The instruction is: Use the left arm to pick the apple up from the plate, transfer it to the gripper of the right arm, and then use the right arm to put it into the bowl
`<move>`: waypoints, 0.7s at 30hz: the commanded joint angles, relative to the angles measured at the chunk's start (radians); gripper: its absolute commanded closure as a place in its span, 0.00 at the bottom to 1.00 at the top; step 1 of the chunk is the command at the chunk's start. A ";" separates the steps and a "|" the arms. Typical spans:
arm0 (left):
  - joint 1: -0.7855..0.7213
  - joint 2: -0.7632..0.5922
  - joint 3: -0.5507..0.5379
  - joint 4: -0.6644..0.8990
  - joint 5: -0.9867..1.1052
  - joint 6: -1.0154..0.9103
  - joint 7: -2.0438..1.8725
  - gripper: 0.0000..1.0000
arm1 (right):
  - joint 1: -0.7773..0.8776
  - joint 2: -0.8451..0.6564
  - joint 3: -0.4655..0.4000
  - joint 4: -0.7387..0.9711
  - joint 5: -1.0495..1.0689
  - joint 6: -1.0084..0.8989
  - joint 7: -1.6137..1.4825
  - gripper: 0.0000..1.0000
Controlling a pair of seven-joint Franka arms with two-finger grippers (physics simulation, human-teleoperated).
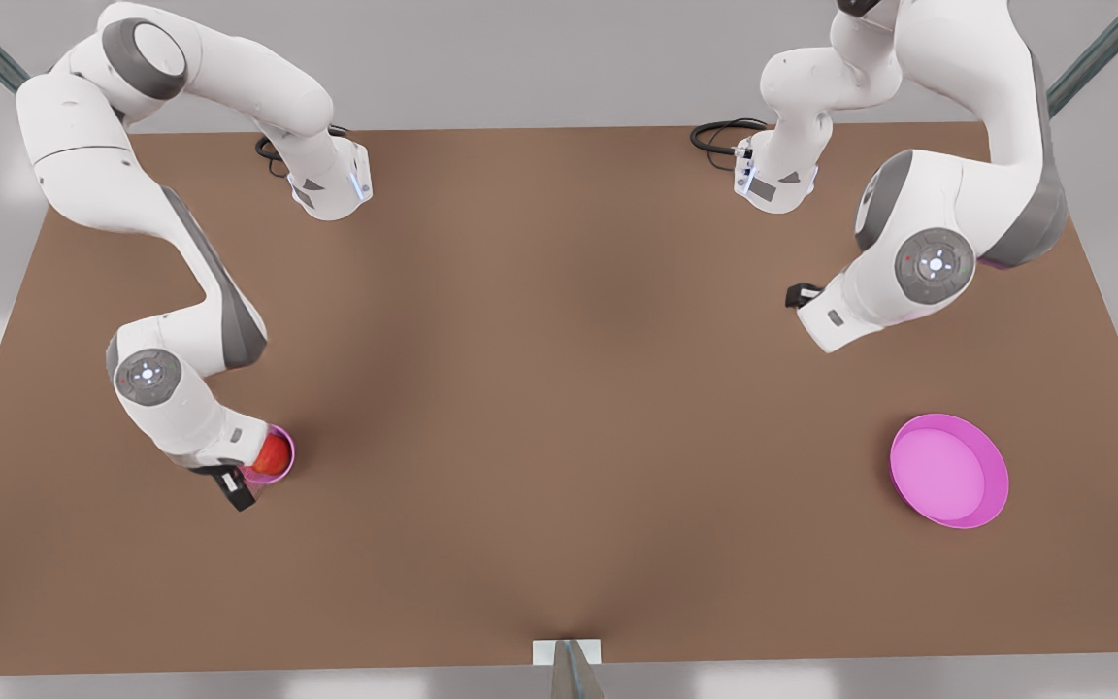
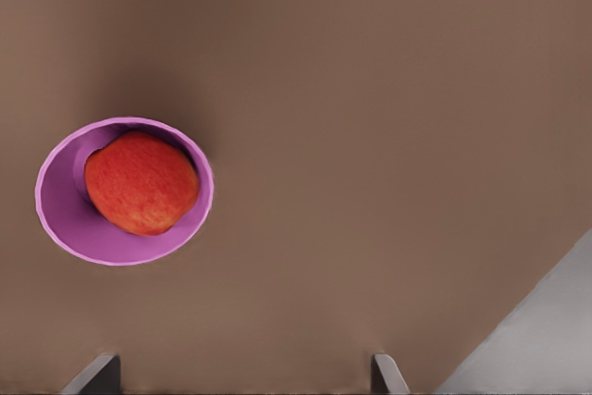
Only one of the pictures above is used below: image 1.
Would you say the small pink plate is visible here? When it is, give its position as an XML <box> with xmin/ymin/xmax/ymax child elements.
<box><xmin>238</xmin><ymin>424</ymin><xmax>296</xmax><ymax>485</ymax></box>

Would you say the red apple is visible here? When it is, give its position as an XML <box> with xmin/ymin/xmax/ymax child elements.
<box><xmin>250</xmin><ymin>434</ymin><xmax>291</xmax><ymax>477</ymax></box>

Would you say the pink bowl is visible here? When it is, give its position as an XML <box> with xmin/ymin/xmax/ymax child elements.
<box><xmin>889</xmin><ymin>413</ymin><xmax>1010</xmax><ymax>530</ymax></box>

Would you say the white post foot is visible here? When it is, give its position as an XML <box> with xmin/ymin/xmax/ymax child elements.
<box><xmin>532</xmin><ymin>639</ymin><xmax>604</xmax><ymax>668</ymax></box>

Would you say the black cable loop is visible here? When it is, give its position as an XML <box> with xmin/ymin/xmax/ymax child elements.
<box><xmin>255</xmin><ymin>124</ymin><xmax>351</xmax><ymax>179</ymax></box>
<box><xmin>690</xmin><ymin>118</ymin><xmax>771</xmax><ymax>175</ymax></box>

